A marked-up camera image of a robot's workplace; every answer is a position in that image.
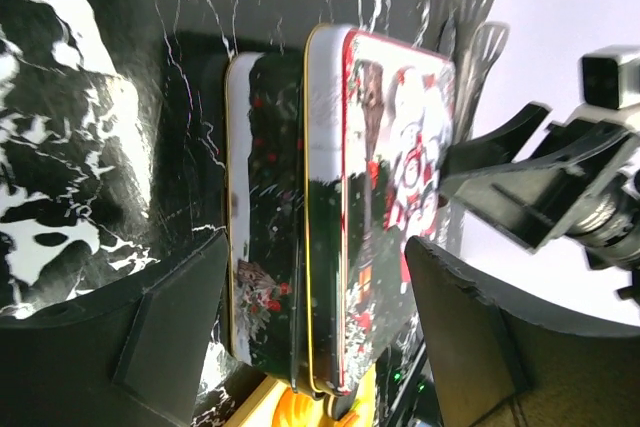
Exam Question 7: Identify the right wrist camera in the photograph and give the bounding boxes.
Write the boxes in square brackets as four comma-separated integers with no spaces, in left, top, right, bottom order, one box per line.
[580,45,639,110]

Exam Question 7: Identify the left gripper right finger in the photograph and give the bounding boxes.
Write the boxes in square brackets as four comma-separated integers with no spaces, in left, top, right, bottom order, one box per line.
[405,237,639,426]

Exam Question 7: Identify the orange swirl cookie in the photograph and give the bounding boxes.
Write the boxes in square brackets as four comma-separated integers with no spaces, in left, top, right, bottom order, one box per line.
[271,388,375,427]

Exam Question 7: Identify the yellow plastic tray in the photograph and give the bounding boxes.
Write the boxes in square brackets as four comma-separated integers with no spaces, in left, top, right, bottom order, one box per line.
[225,369,376,427]

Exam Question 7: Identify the gold cookie tin box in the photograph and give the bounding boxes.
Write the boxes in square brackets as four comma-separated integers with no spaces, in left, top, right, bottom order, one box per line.
[225,52,303,386]

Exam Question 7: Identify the gold tin lid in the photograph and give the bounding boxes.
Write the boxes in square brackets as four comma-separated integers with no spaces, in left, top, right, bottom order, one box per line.
[304,25,455,395]

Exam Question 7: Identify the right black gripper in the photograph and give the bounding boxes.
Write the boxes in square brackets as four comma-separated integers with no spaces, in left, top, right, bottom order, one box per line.
[439,103,630,252]

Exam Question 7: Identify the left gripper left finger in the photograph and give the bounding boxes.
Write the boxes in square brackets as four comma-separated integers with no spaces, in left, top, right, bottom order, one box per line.
[1,235,228,426]

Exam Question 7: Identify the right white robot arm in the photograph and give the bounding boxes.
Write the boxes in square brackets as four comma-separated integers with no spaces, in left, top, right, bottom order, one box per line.
[439,102,639,300]

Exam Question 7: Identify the metal tongs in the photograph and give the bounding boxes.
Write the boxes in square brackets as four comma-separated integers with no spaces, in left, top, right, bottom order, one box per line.
[423,0,509,143]

